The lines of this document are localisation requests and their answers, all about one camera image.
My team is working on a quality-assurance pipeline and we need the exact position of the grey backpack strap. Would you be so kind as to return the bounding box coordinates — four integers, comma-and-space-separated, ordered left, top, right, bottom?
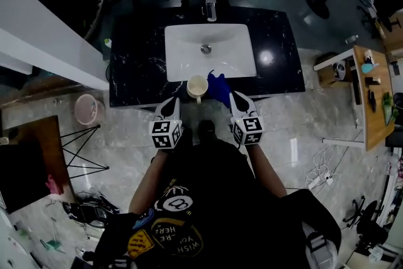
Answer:
301, 219, 335, 269

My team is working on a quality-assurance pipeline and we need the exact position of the pink crumpled cloth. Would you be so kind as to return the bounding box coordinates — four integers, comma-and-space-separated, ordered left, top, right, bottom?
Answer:
45, 174, 65, 197

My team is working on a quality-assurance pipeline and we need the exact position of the cream mug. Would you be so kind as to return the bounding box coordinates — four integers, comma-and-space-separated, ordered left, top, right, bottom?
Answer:
186, 74, 210, 105

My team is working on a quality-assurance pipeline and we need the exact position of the green potted plant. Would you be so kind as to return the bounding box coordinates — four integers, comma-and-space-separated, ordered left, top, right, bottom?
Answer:
382, 92, 400, 127

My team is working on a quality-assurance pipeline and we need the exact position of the blue cloth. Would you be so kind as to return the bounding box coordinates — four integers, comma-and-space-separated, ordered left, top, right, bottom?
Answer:
206, 69, 234, 108

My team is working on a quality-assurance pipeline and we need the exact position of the black swivel chair base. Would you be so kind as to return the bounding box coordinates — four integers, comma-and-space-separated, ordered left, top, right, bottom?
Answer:
344, 195, 390, 251

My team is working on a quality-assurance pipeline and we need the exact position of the chrome faucet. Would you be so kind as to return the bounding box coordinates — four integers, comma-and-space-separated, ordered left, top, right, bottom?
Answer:
203, 0, 219, 23

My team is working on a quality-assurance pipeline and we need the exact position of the white sink basin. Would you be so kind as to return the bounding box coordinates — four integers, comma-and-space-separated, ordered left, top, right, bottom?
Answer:
164, 23, 258, 83

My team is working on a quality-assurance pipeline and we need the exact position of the wooden table with wire legs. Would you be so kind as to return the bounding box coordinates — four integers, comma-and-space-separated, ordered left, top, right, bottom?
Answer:
0, 114, 110, 215

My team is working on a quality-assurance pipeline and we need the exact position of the teal plastic object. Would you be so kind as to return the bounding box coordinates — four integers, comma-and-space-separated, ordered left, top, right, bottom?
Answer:
360, 62, 381, 74

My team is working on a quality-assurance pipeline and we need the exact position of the person's black printed shirt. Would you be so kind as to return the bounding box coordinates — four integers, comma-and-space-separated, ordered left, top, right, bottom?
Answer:
93, 137, 343, 269

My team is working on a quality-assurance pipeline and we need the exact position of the wooden desk with white legs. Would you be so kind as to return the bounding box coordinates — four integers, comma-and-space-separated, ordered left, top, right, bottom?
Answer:
313, 44, 397, 152

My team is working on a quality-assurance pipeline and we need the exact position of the pink plastic bin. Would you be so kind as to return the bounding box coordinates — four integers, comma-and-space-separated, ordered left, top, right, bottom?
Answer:
74, 93, 106, 127

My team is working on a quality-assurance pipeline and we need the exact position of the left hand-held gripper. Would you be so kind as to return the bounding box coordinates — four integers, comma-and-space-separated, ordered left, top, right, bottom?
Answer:
148, 96, 184, 152

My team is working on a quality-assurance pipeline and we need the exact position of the white power strip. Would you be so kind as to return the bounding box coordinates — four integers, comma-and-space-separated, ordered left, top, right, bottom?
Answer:
306, 173, 335, 190

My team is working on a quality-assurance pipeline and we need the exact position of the person's black shoe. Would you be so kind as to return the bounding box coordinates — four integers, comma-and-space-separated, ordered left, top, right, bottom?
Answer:
197, 119, 217, 143

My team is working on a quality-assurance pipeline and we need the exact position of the black marble vanity unit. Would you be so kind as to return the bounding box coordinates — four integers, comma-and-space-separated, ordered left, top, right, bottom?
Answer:
108, 5, 307, 110

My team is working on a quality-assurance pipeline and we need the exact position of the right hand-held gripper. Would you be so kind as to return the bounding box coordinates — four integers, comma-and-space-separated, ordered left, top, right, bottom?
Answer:
229, 91, 264, 147

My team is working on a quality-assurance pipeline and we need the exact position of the person's left forearm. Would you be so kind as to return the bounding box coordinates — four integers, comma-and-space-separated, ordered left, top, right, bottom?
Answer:
128, 147, 173, 215

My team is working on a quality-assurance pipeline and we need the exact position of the person's right forearm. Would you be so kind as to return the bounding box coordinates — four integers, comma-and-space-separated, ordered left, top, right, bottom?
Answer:
244, 143, 288, 198

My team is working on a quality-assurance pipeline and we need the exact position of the white cable bundle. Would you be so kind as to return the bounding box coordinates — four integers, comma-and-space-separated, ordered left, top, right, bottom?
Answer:
304, 146, 350, 181

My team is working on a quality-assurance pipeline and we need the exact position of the brown cardboard box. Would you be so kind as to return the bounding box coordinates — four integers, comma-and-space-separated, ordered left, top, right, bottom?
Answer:
315, 52, 354, 89

